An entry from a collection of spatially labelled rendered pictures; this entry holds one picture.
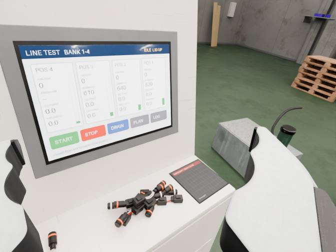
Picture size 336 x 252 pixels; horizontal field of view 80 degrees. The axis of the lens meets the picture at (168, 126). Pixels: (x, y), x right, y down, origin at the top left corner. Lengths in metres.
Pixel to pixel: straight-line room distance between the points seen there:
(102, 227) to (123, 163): 0.19
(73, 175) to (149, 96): 0.32
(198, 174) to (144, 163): 0.21
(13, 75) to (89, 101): 0.17
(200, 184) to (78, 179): 0.40
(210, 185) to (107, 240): 0.38
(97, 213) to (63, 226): 0.09
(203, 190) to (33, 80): 0.59
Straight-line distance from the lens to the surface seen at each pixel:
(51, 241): 0.63
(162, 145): 0.75
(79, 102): 0.57
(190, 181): 0.76
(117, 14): 0.61
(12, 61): 0.54
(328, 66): 6.15
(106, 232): 0.63
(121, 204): 0.64
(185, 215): 0.67
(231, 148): 2.43
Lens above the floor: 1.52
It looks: 31 degrees down
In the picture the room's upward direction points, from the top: 8 degrees clockwise
